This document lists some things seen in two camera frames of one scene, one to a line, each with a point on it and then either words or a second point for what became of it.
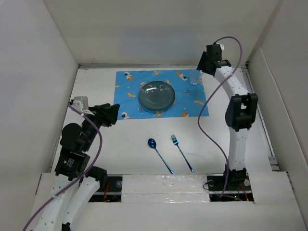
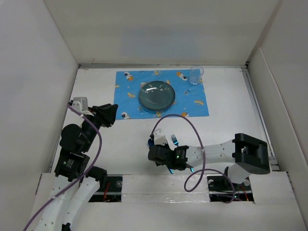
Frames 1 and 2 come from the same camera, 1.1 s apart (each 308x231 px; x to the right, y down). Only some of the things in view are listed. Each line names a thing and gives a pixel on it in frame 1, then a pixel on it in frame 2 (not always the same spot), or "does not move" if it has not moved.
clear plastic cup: x=195 y=75 does not move
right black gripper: x=201 y=64 -> x=163 y=146
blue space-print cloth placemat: x=190 y=99 does not move
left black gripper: x=106 y=113 does not move
